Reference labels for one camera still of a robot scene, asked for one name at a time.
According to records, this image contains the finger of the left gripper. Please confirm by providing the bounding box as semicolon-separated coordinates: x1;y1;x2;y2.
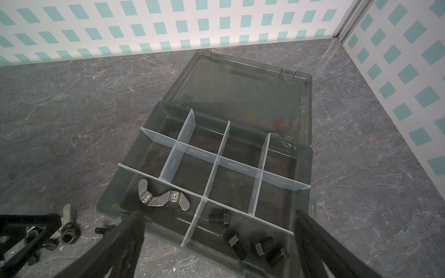
0;213;63;278

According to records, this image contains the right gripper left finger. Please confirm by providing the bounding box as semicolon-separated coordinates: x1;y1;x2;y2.
56;212;145;278

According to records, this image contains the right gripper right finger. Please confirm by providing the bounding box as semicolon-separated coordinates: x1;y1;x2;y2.
294;210;381;278

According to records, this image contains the silver wing nut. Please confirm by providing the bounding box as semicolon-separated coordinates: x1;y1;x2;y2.
51;204;81;245
138;179;191;211

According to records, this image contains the black bolt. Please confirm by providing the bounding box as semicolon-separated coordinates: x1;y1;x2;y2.
251;236;276;258
266;244;290;268
207;213;230;228
95;227;112;236
226;231;248;261

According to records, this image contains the green compartment organizer box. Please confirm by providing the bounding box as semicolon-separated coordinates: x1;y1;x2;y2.
96;50;315;278

